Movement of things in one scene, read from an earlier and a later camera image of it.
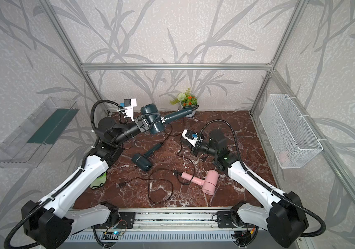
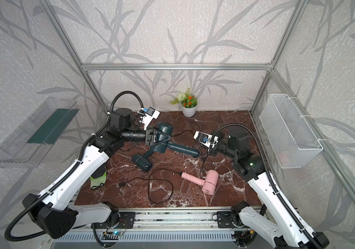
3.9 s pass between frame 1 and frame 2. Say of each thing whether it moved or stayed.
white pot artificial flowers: stayed
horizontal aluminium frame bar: stayed
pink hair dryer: stayed
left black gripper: moved
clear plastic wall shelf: stayed
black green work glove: stayed
